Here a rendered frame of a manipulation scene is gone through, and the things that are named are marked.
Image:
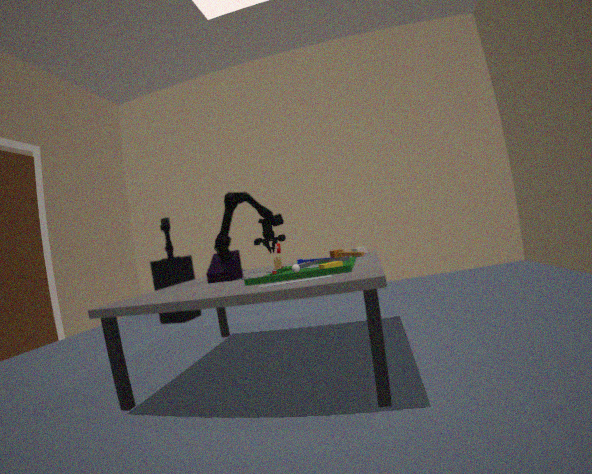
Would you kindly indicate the yellow rectangular block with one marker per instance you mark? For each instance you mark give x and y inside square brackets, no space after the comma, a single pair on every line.
[331,265]

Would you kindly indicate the green flat mat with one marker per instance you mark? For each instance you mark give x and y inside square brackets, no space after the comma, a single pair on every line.
[287,270]

